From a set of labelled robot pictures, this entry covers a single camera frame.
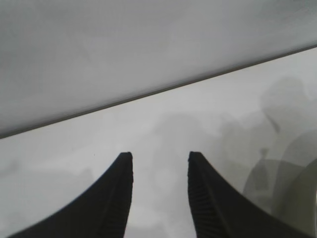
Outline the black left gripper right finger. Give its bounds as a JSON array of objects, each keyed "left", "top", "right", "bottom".
[{"left": 187, "top": 151, "right": 317, "bottom": 238}]

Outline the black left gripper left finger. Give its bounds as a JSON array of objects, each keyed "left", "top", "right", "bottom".
[{"left": 7, "top": 151, "right": 135, "bottom": 238}]

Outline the stainless steel mixing bowl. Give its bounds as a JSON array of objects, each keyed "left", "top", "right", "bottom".
[{"left": 292, "top": 158, "right": 317, "bottom": 235}]

